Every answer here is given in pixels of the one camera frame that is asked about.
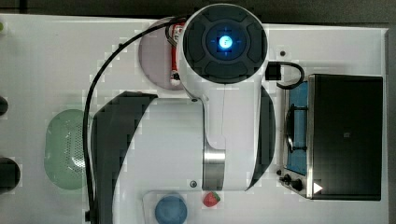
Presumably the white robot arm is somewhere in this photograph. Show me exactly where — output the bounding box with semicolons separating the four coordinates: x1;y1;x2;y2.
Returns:
112;4;275;224

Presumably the grey round plate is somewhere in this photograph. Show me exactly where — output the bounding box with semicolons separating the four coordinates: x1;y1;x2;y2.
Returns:
138;17;183;91

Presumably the red ketchup bottle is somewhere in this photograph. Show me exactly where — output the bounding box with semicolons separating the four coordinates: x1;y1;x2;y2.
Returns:
165;22;184;86

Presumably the plush strawberry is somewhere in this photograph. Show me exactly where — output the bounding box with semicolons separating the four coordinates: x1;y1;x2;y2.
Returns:
203;191;220;207

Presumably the blue bowl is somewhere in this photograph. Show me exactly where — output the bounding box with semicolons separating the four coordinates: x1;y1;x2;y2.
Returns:
154;195;188;224

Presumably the black toaster oven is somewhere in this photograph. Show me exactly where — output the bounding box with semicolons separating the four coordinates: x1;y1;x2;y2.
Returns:
277;74;383;201

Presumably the green perforated colander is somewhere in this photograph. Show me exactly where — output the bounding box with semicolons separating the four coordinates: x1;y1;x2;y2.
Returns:
44;109;86;190

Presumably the black short cable loop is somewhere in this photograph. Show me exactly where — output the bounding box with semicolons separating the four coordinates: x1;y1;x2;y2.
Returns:
264;61;305;91

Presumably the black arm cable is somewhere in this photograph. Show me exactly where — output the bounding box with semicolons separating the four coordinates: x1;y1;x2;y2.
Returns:
81;16;191;224

